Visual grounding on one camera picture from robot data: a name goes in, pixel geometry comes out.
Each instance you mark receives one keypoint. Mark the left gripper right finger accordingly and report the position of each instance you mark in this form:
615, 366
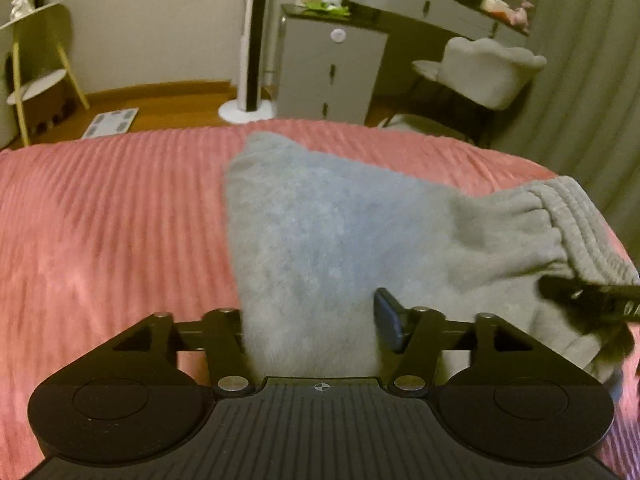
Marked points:
419, 336

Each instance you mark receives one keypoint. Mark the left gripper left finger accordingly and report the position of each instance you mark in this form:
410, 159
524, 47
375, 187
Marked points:
216, 336

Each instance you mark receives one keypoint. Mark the grey fleece pants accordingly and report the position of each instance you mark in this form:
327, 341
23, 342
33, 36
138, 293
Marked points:
313, 235

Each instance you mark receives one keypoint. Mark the pink ribbed bedspread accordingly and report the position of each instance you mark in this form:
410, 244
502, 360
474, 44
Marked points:
96, 235

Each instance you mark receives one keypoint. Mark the grey curtain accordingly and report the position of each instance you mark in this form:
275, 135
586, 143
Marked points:
580, 115

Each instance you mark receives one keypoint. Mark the white tower fan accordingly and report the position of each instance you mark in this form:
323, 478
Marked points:
248, 105

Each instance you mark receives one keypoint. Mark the white bathroom scale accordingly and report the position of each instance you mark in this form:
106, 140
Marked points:
111, 123

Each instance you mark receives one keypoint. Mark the white plush chair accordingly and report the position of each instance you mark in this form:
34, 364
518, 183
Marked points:
484, 72

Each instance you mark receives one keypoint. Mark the grey drawer cabinet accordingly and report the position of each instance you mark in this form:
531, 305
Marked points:
326, 67

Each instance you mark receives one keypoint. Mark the pink plush toy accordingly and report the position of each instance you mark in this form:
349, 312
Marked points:
518, 17

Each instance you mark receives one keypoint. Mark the yellow legged side table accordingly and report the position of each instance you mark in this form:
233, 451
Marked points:
39, 59

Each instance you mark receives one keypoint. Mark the grey vanity desk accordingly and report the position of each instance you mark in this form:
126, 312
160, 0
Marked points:
451, 16

